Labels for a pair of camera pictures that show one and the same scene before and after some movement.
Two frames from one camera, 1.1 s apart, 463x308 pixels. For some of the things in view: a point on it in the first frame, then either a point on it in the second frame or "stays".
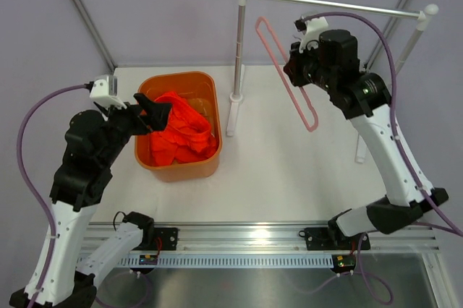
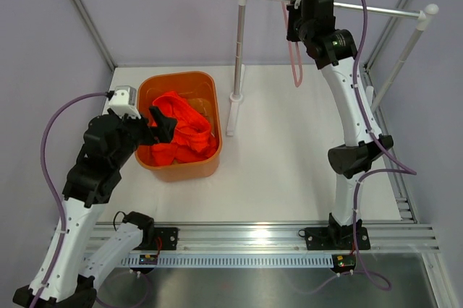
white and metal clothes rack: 426,16 stays
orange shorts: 187,137 stays
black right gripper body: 307,69 to 297,30
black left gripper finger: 156,113 to 166,125
